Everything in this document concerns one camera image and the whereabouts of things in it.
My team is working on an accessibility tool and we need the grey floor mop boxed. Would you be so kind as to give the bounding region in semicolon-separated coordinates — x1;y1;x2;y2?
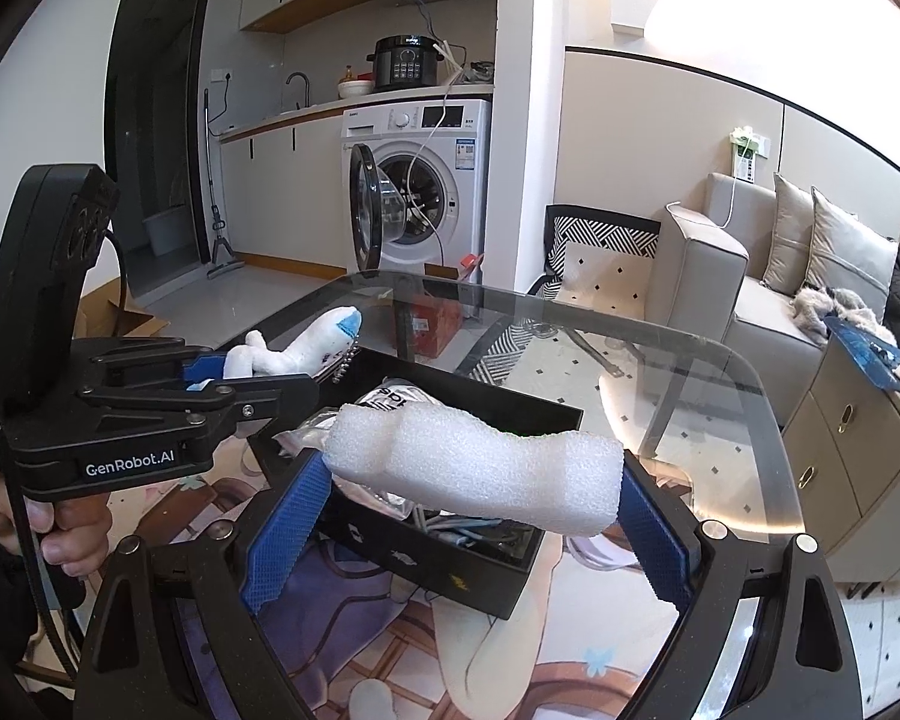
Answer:
199;88;248;283

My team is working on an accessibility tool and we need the beige sideboard cabinet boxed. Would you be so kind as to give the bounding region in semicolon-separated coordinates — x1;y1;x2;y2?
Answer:
784;330;900;587

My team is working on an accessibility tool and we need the black cardboard box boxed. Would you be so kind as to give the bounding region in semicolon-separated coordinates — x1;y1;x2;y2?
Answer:
247;345;586;622

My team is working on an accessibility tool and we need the blue flat box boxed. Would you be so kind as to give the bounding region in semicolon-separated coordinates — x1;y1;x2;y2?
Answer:
825;315;900;395

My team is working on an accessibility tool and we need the white foam block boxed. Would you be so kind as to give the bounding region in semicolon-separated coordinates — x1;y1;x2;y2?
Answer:
322;401;626;539

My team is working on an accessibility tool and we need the grey bucket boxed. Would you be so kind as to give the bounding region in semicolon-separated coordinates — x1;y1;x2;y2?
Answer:
144;206;193;257

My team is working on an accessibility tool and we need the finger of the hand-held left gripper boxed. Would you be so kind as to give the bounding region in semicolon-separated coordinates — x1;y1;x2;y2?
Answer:
82;336;233;391
79;373;322;440

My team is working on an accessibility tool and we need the white kitchen counter cabinet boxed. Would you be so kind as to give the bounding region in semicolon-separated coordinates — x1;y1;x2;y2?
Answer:
219;101;347;272

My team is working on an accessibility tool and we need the grey throw pillow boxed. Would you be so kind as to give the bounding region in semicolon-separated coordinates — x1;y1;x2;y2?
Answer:
761;172;820;295
799;186;900;320

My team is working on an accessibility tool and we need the beige sofa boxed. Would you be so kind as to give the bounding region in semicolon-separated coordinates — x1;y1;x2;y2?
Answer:
641;171;900;422

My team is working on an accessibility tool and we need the black pressure cooker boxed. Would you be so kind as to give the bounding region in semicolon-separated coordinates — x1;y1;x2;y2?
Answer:
367;35;445;95

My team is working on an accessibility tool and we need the white plush toy keychain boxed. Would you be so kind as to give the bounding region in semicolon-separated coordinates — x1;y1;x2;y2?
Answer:
221;305;365;385

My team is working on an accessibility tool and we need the person's left hand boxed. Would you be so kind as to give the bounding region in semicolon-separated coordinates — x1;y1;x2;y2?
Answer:
0;476;115;578

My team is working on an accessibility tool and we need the white charging cable bundle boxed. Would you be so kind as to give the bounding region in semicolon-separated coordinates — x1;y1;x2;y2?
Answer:
412;506;542;560

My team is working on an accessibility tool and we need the brown cardboard box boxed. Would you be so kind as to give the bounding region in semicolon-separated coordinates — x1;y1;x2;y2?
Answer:
75;277;174;347

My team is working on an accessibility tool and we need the black white patterned chair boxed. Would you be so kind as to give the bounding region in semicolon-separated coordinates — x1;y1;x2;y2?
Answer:
529;204;662;302

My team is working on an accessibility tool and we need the white washing machine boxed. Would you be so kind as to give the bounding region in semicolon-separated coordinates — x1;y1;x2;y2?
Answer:
337;99;494;280

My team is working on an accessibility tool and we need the white green wall charger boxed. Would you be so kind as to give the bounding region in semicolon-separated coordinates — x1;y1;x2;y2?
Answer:
727;124;770;183

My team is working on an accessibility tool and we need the white hanging cable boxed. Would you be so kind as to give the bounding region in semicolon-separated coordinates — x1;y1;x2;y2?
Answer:
401;37;470;272

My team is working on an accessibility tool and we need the white charger cable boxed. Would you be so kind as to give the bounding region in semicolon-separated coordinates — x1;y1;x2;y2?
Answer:
716;176;740;230

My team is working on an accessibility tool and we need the printed desk mat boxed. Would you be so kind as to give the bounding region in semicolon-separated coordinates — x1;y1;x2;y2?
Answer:
15;457;715;720

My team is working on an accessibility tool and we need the white diamond print cushion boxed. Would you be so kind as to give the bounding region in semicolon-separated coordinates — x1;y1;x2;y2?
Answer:
555;240;658;317

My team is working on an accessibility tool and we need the dark glass door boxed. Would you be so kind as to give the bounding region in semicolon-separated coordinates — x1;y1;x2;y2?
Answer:
105;0;215;302

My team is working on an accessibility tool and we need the red box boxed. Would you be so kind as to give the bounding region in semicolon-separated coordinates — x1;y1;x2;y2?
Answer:
405;292;470;358

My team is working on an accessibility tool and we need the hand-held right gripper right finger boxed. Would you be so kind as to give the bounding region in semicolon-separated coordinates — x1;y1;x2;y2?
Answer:
619;450;872;720

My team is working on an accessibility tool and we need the grey furry cloth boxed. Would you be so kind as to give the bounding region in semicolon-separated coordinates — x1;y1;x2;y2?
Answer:
791;286;898;347

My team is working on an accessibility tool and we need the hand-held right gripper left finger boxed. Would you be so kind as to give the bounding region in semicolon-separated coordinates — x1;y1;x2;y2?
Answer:
71;450;335;720

